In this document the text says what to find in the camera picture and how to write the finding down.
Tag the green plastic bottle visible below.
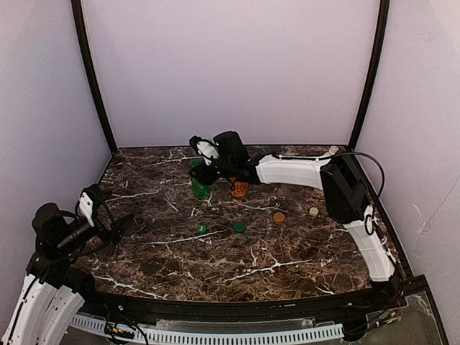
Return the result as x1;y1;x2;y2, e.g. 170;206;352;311
191;178;211;201

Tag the black frame post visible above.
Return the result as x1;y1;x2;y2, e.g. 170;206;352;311
70;0;118;155
347;0;390;151

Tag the right black frame post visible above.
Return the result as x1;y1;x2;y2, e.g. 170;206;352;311
347;0;390;151

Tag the dark green bottle cap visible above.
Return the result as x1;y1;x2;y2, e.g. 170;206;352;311
233;222;247;234

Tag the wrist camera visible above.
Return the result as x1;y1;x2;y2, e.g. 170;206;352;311
78;192;95;227
189;136;219;165

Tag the brown coffee bottle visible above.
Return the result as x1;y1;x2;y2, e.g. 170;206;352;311
280;184;292;196

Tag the orange juice bottle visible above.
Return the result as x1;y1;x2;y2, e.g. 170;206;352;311
229;178;249;198

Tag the yellow tea bottle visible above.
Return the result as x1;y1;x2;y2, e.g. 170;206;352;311
324;145;339;156

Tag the left black frame post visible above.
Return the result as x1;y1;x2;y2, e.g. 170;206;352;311
70;0;118;155

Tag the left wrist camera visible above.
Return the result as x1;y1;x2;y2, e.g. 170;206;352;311
78;192;95;227

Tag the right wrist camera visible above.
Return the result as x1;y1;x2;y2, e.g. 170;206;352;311
189;136;219;165

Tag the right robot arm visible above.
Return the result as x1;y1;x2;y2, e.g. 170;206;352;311
189;131;401;288

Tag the gold bottle cap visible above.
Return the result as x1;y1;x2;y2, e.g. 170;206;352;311
272;212;286;224

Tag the black front rail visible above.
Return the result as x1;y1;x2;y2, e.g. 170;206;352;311
82;276;428;335

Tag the small green bottle cap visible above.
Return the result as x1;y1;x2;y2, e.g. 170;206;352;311
196;225;208;235

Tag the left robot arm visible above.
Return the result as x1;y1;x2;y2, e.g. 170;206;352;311
1;184;134;344

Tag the pale yellow bottle cap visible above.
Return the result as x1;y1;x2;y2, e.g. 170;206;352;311
309;207;319;216

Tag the white cable tray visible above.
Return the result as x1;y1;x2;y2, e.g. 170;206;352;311
70;313;344;344

